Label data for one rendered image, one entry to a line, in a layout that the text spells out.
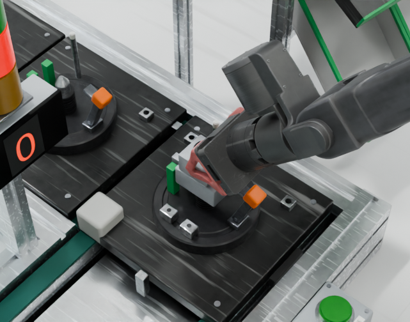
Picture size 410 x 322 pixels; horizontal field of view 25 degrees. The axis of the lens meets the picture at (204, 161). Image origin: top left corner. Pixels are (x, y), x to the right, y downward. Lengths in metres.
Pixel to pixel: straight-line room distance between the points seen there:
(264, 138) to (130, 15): 0.70
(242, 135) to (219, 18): 0.64
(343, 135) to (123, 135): 0.47
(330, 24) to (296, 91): 0.33
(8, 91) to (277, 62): 0.27
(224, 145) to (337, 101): 0.20
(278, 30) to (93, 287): 0.41
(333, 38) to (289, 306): 0.37
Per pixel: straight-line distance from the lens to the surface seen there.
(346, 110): 0.89
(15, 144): 0.99
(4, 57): 0.91
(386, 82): 0.86
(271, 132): 0.97
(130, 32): 1.61
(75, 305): 1.21
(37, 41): 1.45
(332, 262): 1.20
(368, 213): 1.25
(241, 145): 1.02
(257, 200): 1.11
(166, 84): 1.39
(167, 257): 1.18
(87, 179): 1.26
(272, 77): 0.95
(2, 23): 0.89
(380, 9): 1.14
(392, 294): 1.30
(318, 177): 1.28
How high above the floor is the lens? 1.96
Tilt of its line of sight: 51 degrees down
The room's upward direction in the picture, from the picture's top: straight up
